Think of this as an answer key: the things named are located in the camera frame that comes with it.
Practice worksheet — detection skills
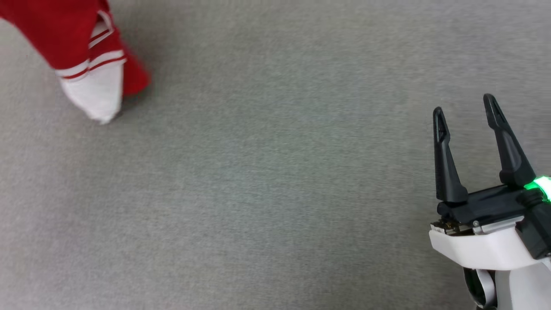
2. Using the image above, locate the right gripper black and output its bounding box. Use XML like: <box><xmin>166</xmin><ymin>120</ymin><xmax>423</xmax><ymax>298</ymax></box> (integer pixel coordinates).
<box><xmin>433</xmin><ymin>93</ymin><xmax>551</xmax><ymax>260</ymax></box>

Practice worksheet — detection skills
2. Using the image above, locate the red and white garment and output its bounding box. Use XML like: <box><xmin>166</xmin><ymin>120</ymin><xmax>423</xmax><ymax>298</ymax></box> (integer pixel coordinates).
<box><xmin>0</xmin><ymin>0</ymin><xmax>152</xmax><ymax>125</ymax></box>

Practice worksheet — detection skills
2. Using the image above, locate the grey fabric sofa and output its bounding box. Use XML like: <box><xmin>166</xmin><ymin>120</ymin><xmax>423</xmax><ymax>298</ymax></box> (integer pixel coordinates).
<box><xmin>0</xmin><ymin>0</ymin><xmax>551</xmax><ymax>310</ymax></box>

